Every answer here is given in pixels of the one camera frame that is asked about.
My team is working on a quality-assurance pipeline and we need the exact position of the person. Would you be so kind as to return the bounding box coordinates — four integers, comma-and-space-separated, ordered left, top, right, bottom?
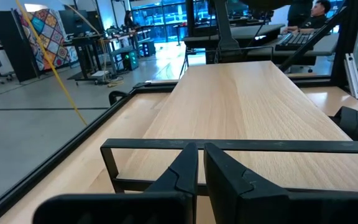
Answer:
282, 0, 333, 35
123, 9, 137, 29

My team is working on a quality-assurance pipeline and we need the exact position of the silver aluminium extrusion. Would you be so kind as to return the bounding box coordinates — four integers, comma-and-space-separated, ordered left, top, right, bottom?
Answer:
343, 52, 358, 100

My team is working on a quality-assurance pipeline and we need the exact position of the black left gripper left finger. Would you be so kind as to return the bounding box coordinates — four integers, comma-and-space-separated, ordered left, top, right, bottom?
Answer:
32, 142, 199, 224

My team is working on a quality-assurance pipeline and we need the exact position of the yellow cable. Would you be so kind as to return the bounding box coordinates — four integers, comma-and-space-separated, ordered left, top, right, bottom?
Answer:
14, 0, 89, 127

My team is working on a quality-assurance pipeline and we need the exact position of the black rubber slide sandal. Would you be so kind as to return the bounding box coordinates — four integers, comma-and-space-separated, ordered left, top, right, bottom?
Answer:
329, 105, 358, 142

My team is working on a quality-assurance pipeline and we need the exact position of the computer tower with green lights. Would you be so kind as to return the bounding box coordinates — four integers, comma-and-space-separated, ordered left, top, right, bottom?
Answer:
121, 49, 140, 72

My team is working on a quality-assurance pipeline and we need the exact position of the colourful patchwork quilt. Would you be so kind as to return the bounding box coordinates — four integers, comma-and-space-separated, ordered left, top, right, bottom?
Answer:
14, 8, 78, 72

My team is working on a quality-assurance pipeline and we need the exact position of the black screen on desk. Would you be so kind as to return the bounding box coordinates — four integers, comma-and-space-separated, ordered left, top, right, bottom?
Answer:
57, 9, 105, 35

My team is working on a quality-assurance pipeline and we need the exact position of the black partition panel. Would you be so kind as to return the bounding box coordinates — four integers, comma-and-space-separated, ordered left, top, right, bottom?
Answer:
0, 10, 40, 83

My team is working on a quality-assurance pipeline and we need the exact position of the dark computer tower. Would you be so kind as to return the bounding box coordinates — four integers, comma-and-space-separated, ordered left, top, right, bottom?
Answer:
140, 39, 157, 58

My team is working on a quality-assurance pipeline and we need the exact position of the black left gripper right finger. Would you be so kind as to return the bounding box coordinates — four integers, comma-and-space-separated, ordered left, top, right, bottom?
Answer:
203, 142, 358, 224

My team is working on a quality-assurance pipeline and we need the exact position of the black standing desk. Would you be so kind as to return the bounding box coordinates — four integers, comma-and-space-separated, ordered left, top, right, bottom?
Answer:
63, 33, 113, 82

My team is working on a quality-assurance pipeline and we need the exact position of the black aluminium table frame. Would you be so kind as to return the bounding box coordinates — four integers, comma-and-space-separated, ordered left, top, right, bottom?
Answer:
0, 0, 358, 224

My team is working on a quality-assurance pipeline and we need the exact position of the wooden shelf with black brackets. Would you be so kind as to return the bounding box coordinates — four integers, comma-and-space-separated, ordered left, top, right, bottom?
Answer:
99, 45, 358, 197

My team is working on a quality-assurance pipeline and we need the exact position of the grey desk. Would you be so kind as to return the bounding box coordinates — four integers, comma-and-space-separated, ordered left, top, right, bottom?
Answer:
182, 23, 341, 67

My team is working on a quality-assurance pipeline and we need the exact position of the black frame clamp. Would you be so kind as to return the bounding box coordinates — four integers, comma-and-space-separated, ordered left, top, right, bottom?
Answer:
108, 90, 129, 106

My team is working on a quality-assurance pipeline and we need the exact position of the black computer keyboard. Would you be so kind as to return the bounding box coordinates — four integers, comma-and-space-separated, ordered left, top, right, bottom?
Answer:
274, 32, 316, 52

